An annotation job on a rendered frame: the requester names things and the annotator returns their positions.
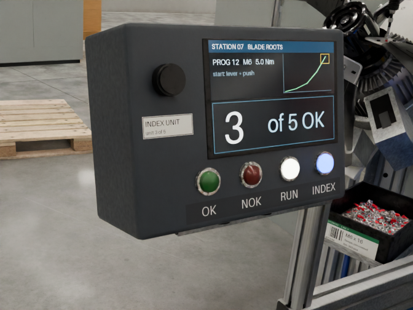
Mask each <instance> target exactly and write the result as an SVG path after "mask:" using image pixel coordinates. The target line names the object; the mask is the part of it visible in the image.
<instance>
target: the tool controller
mask: <svg viewBox="0 0 413 310"><path fill-rule="evenodd" d="M85 57H86V66H87V82H88V98H89V107H90V123H91V131H92V148H93V164H94V172H95V188H96V204H97V213H98V216H99V218H100V219H102V220H103V221H105V222H107V223H109V224H111V225H113V226H115V227H116V228H118V229H120V230H122V231H123V232H125V233H127V234H129V235H131V236H133V237H135V238H136V239H139V240H146V239H152V238H155V237H160V236H166V235H169V234H175V233H180V232H184V231H189V230H193V229H198V228H204V227H207V226H213V225H225V224H228V223H230V221H235V220H241V219H244V218H250V217H255V216H259V215H271V214H272V213H273V212H279V211H282V210H288V209H293V208H296V207H302V206H305V205H310V204H316V203H319V202H325V201H330V200H334V199H339V198H341V197H344V195H345V137H344V34H343V32H342V31H341V30H338V29H326V28H291V27H273V26H238V25H204V24H186V23H151V22H126V23H123V24H121V25H117V26H115V27H112V28H109V29H106V30H104V31H100V32H98V33H95V34H92V35H90V36H87V37H86V38H85ZM252 99H254V119H255V137H256V150H253V151H244V152H238V153H229V154H220V155H213V133H212V118H211V102H213V101H232V100H252ZM321 151H327V152H329V153H331V154H332V156H333V159H334V165H333V168H332V170H331V172H330V173H329V174H327V175H319V174H318V173H317V172H316V170H315V166H314V163H315V158H316V156H317V154H318V153H320V152H321ZM286 156H292V157H295V158H296V159H297V160H298V162H299V165H300V171H299V174H298V176H297V178H296V179H295V180H293V181H284V180H282V179H281V177H280V175H279V171H278V168H279V165H280V162H281V160H282V159H283V158H284V157H286ZM249 161H253V162H256V163H257V164H259V165H260V167H261V169H262V179H261V182H260V183H259V184H258V185H257V186H256V187H254V188H246V187H244V186H243V185H242V184H241V183H240V179H239V173H240V169H241V167H242V165H243V164H244V163H246V162H249ZM205 167H211V168H213V169H215V170H216V171H217V172H218V173H219V175H220V177H221V184H220V187H219V189H218V190H217V191H216V192H215V193H214V194H213V195H210V196H204V195H202V194H200V193H199V192H198V191H197V189H196V187H195V178H196V176H197V174H198V173H199V171H201V170H202V169H203V168H205Z"/></svg>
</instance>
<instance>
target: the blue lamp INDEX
mask: <svg viewBox="0 0 413 310"><path fill-rule="evenodd" d="M333 165H334V159H333V156H332V154H331V153H329V152H327V151H321V152H320V153H318V154H317V156H316V158H315V163H314V166H315V170H316V172H317V173H318V174H319V175H327V174H329V173H330V172H331V170H332V168H333Z"/></svg>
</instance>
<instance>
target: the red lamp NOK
mask: <svg viewBox="0 0 413 310"><path fill-rule="evenodd" d="M239 179H240V183H241V184H242V185H243V186H244V187H246V188H254V187H256V186H257V185H258V184H259V183H260V182H261V179H262V169H261V167H260V165H259V164H257V163H256V162H253V161H249V162H246V163H244V164H243V165H242V167H241V169H240V173H239Z"/></svg>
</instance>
